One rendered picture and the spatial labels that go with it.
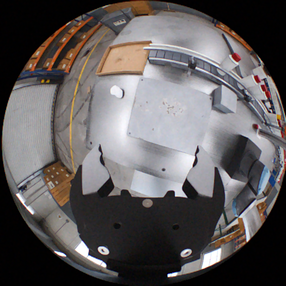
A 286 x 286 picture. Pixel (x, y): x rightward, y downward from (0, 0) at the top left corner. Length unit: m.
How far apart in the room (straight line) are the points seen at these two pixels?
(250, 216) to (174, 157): 0.54
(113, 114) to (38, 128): 3.45
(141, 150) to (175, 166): 0.19
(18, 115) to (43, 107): 1.28
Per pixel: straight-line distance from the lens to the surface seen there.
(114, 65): 0.63
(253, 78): 0.52
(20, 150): 3.91
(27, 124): 3.68
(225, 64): 0.47
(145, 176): 0.56
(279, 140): 0.74
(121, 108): 0.51
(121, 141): 0.52
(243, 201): 0.51
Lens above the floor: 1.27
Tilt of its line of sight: 69 degrees down
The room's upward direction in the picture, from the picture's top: 136 degrees counter-clockwise
